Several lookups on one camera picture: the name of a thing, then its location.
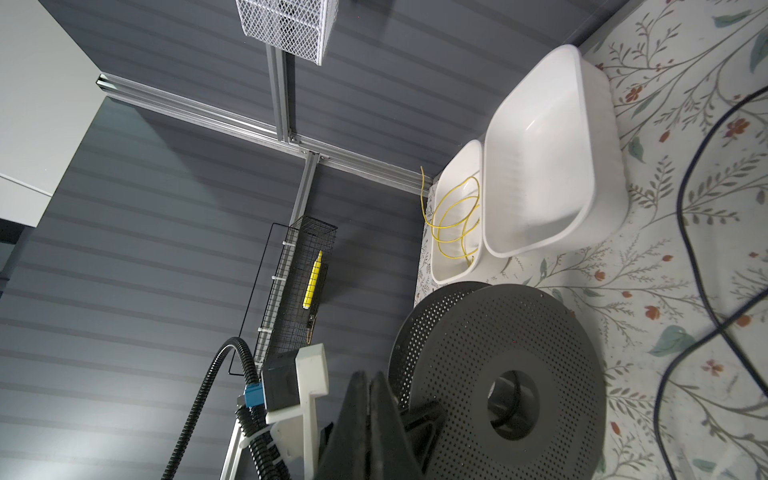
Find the yellow cable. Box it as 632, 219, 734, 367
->
419, 166, 482, 265

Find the white plastic bin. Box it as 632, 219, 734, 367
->
481, 44, 629, 258

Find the white bin with yellow cable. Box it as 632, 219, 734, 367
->
428, 140, 487, 285

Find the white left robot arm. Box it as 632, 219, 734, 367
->
162, 337, 446, 479

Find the black cable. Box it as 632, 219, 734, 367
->
652, 83, 768, 480

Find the black wire wall basket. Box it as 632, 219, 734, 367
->
239, 216, 337, 370

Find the grey perforated cable spool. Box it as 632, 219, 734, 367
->
388, 282, 606, 479

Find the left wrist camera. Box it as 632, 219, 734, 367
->
238, 343, 329, 479

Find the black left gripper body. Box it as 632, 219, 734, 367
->
401, 402, 447, 473

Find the white wire mesh basket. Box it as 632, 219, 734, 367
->
235, 0, 339, 66

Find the yellow marker in basket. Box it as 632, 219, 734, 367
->
302, 251, 323, 310

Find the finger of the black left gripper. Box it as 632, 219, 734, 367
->
369, 372, 423, 480
315, 371, 369, 479

